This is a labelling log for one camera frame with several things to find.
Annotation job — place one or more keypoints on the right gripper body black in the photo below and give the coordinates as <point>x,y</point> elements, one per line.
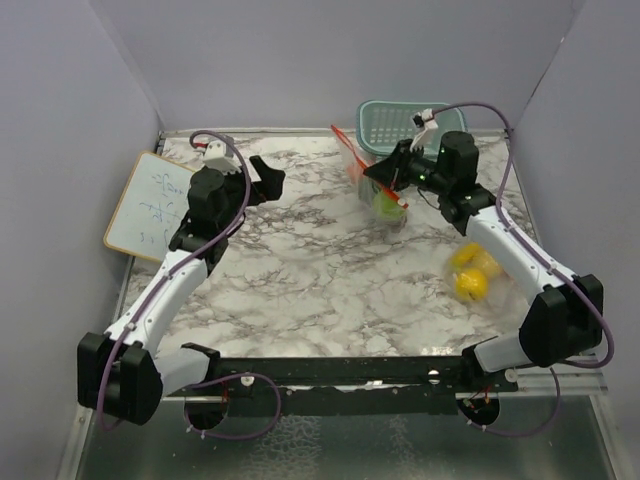
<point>424,174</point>

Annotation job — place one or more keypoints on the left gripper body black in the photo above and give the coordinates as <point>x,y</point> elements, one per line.
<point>237,189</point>

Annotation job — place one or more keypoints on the clear bag red zipper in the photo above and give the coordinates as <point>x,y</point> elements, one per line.
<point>366,189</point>

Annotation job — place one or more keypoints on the green fake ball fruit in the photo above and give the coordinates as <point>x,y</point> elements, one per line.
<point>387,210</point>

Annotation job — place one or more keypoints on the orange fake pumpkin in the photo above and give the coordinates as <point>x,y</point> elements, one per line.
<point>354,172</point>

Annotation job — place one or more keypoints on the dark purple fake grapes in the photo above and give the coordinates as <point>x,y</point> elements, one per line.
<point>395,225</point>

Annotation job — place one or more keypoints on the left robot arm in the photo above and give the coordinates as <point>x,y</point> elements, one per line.
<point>118,373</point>

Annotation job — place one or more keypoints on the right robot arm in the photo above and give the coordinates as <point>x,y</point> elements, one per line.
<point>562,320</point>

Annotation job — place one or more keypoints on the yellow fake banana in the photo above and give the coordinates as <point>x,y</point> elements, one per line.
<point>464,255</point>

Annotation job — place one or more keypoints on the clear bag blue zipper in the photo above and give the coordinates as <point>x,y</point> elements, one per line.
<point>505,299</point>

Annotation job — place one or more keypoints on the yellow fake lemon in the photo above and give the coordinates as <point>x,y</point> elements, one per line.
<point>471,285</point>

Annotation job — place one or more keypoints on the teal plastic basket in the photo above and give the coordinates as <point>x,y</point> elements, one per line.
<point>381,124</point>

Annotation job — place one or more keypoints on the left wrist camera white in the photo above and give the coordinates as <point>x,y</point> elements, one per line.
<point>218,156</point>

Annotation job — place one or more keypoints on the small whiteboard wooden frame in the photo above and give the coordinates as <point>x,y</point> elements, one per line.
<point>150,208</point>

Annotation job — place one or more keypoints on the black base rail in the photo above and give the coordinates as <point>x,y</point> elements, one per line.
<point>342,386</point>

